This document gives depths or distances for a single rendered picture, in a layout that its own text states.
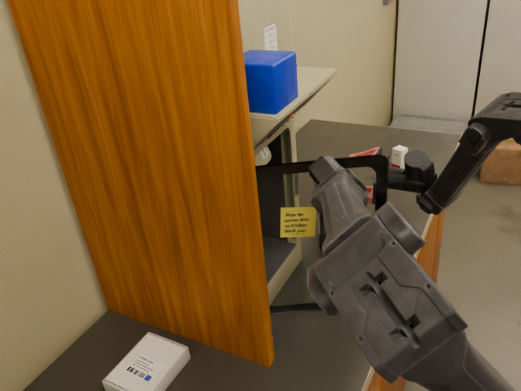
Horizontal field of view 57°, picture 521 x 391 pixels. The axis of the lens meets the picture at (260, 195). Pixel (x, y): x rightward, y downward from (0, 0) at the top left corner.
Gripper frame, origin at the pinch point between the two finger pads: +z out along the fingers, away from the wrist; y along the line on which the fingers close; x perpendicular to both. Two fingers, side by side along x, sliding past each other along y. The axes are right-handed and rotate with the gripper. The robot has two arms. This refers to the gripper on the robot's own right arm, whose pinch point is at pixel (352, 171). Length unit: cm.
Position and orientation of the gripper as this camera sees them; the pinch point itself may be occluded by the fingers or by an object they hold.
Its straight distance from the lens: 134.6
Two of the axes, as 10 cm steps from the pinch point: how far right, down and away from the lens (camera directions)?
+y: -0.9, -8.5, -5.1
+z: -8.8, -1.7, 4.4
